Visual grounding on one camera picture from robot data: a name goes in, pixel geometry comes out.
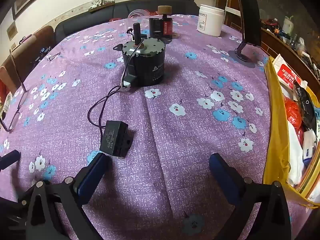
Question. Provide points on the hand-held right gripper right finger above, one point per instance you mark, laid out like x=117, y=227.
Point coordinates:
x=222, y=176

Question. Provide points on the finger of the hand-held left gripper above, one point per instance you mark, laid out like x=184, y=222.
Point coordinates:
x=10, y=158

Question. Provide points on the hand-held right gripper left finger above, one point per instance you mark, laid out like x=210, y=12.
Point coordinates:
x=93, y=176

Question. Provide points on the yellow bag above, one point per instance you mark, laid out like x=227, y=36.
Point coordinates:
x=275, y=120

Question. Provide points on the purple framed glasses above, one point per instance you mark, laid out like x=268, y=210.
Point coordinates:
x=15, y=118

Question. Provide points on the black capacitor box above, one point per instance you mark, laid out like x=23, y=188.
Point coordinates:
x=113, y=137

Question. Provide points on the crumpled red plastic bag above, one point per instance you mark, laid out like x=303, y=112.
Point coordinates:
x=292, y=112

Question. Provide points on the black packet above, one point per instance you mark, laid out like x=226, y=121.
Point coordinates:
x=303, y=105

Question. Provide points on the brown chair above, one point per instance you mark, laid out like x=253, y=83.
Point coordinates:
x=37, y=42

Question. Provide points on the white red packet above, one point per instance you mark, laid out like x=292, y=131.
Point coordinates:
x=285, y=72

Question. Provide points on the grey phone stand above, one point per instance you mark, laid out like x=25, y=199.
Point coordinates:
x=241, y=55

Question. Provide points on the black cylindrical electric motor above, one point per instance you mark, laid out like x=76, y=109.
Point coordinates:
x=147, y=65

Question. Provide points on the wooden sideboard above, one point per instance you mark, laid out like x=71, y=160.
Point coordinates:
x=282, y=47

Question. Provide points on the black leather sofa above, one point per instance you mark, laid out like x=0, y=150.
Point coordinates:
x=82, y=25

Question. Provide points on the white plastic jar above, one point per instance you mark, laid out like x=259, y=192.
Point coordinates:
x=210, y=20

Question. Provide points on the small red plastic bag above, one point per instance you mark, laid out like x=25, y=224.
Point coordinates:
x=113, y=19

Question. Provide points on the black red box cork knob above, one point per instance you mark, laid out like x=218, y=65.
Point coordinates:
x=166, y=26

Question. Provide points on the black phone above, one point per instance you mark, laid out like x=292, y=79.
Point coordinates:
x=247, y=15

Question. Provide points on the white bottle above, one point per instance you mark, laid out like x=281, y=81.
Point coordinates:
x=288, y=25

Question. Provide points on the clear plastic cup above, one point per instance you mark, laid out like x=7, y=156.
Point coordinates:
x=137, y=13

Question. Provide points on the carved ornament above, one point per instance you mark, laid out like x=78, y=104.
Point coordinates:
x=100, y=5

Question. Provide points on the large red plastic bag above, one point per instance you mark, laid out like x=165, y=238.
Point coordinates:
x=153, y=12

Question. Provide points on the wall socket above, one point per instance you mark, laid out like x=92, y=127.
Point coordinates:
x=13, y=45

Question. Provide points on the yellow wall plaque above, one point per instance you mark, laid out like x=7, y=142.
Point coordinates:
x=11, y=31

